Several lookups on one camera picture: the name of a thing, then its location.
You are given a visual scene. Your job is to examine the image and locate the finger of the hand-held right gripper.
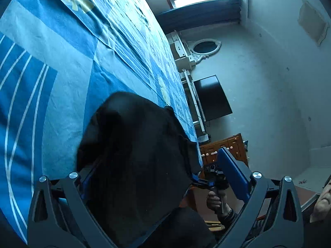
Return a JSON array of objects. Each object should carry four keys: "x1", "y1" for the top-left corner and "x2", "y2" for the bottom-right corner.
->
[{"x1": 191, "y1": 174, "x2": 208, "y2": 188}]

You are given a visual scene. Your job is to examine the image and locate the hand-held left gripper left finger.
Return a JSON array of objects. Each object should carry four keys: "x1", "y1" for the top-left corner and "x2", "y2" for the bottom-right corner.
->
[{"x1": 27, "y1": 160, "x2": 117, "y2": 248}]

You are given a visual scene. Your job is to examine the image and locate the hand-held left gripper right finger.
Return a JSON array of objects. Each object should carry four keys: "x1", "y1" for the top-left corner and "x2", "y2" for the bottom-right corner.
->
[{"x1": 216, "y1": 148, "x2": 304, "y2": 248}]

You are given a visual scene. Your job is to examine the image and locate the black pants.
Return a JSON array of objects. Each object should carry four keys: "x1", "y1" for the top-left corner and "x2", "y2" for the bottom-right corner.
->
[{"x1": 77, "y1": 92, "x2": 203, "y2": 248}]

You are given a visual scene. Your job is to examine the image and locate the person's right forearm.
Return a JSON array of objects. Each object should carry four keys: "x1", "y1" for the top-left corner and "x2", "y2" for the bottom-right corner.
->
[{"x1": 218, "y1": 208, "x2": 237, "y2": 228}]

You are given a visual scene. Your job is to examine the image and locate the person's right hand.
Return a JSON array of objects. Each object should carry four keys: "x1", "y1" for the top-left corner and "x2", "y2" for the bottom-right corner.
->
[{"x1": 206, "y1": 191, "x2": 230, "y2": 214}]

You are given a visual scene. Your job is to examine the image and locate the wooden cabinet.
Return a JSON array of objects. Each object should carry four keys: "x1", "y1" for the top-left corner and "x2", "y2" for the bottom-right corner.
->
[{"x1": 199, "y1": 134, "x2": 250, "y2": 171}]

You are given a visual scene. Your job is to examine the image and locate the person's dark clothing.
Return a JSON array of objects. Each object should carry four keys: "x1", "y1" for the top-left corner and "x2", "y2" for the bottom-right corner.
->
[{"x1": 165, "y1": 207, "x2": 331, "y2": 248}]

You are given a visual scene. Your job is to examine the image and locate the black curved television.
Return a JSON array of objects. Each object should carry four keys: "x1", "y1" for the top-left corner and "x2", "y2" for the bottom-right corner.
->
[{"x1": 193, "y1": 75, "x2": 233, "y2": 122}]

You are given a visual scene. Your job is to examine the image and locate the white television stand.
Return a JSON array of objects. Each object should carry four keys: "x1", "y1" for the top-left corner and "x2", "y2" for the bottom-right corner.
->
[{"x1": 180, "y1": 68, "x2": 208, "y2": 135}]

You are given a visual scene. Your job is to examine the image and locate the blue patterned bed sheet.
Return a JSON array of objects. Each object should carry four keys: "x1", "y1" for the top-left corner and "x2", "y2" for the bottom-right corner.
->
[{"x1": 0, "y1": 0, "x2": 202, "y2": 244}]

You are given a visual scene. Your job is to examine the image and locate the oval vanity mirror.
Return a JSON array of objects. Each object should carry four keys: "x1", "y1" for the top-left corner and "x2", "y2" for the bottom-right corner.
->
[{"x1": 189, "y1": 39, "x2": 222, "y2": 64}]

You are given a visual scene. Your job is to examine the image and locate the white vanity dresser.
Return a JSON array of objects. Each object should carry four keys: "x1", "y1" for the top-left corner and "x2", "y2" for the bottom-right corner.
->
[{"x1": 165, "y1": 30, "x2": 197, "y2": 71}]

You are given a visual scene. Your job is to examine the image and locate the blue curtain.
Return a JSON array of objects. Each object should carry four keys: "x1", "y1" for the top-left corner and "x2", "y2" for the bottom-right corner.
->
[{"x1": 156, "y1": 0, "x2": 243, "y2": 33}]

